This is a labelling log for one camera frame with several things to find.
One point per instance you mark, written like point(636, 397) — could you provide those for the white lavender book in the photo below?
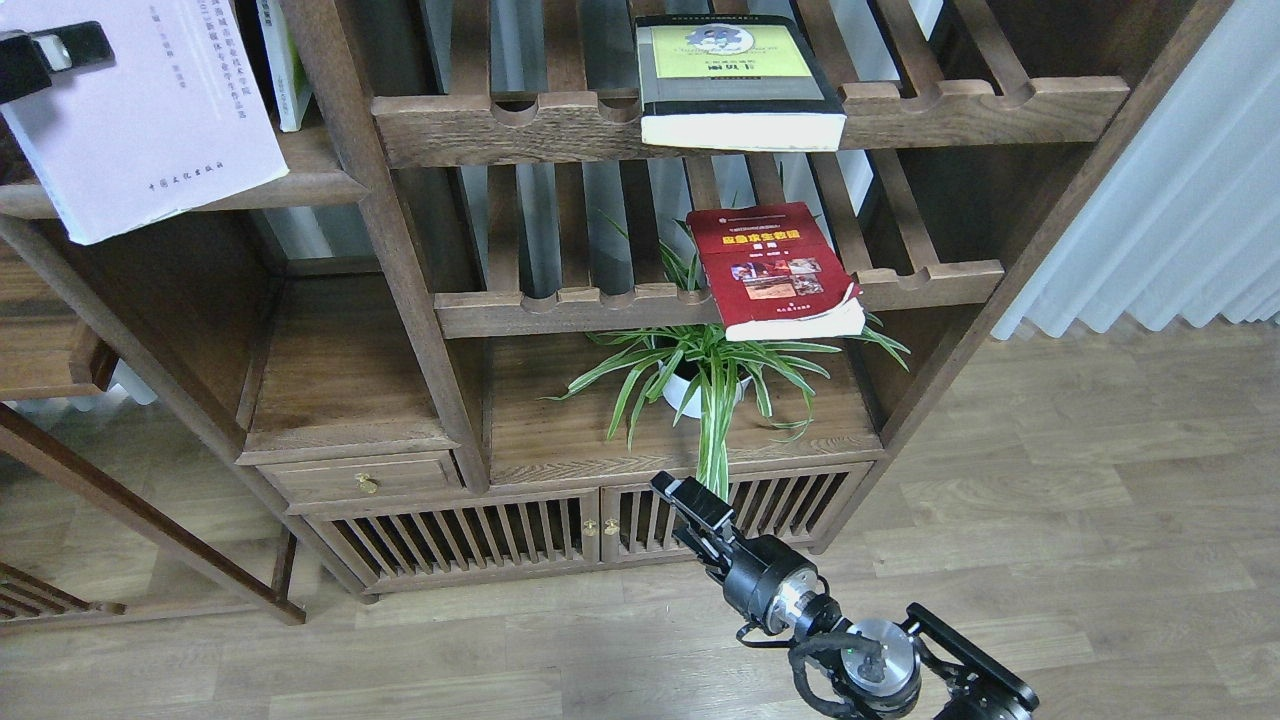
point(173, 122)

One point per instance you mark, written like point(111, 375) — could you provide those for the dark wooden bookshelf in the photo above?
point(473, 196)

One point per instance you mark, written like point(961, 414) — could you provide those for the white green upright book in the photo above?
point(292, 90)

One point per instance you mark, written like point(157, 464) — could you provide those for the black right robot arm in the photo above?
point(866, 670)

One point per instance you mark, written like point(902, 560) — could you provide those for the white plant pot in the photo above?
point(682, 392)

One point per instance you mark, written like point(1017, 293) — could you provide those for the green and black book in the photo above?
point(738, 82)

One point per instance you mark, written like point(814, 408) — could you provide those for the brass drawer knob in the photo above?
point(367, 484)

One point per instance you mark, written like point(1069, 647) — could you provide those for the red cover book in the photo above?
point(774, 275)

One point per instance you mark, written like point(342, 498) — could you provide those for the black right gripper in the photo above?
point(762, 578)

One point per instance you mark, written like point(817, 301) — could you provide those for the white curtain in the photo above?
point(1184, 227)

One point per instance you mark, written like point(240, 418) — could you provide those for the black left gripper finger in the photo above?
point(30, 60)

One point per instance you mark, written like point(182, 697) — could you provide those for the green spider plant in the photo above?
point(647, 358)

